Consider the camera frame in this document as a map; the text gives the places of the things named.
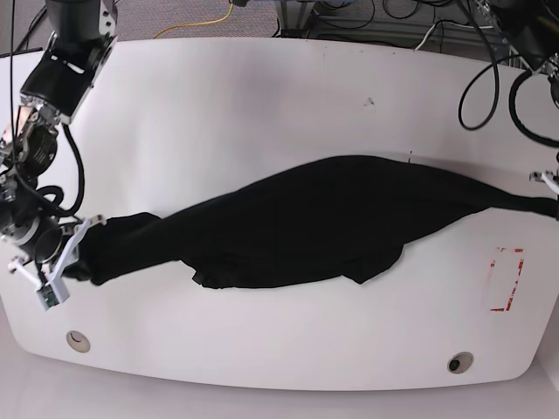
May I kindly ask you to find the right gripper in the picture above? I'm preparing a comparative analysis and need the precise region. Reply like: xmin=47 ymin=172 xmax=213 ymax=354
xmin=7 ymin=215 xmax=107 ymax=290

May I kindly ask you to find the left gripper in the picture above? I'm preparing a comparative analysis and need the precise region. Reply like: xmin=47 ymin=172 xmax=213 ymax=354
xmin=529 ymin=171 xmax=559 ymax=196

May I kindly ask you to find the black t-shirt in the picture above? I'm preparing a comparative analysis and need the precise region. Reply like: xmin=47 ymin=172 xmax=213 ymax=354
xmin=81 ymin=155 xmax=558 ymax=289

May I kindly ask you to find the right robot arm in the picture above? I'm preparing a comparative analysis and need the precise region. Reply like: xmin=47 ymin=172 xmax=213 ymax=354
xmin=1 ymin=1 xmax=118 ymax=307

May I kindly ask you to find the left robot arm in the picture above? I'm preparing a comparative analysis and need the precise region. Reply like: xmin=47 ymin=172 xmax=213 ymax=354
xmin=454 ymin=1 xmax=558 ymax=197

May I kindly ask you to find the red tape rectangle marking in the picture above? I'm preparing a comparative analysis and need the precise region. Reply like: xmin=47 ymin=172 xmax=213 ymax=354
xmin=486 ymin=247 xmax=525 ymax=313

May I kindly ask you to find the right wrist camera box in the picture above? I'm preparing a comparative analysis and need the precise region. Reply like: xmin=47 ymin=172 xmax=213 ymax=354
xmin=36 ymin=284 xmax=70 ymax=311

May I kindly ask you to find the left table cable grommet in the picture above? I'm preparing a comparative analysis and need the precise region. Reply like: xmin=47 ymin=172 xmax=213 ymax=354
xmin=66 ymin=331 xmax=91 ymax=354

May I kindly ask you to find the table cable grommet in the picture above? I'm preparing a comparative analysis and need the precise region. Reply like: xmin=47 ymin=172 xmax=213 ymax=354
xmin=66 ymin=331 xmax=91 ymax=354
xmin=447 ymin=352 xmax=474 ymax=374

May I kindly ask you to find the white cable on floor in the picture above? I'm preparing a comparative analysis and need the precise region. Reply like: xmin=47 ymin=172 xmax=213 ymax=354
xmin=413 ymin=24 xmax=438 ymax=52

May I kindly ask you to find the right table cable grommet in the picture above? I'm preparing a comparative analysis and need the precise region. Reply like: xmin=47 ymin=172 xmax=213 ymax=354
xmin=447 ymin=352 xmax=474 ymax=374

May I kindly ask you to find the yellow cable on floor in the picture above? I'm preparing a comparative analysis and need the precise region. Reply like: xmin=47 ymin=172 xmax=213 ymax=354
xmin=153 ymin=0 xmax=235 ymax=40

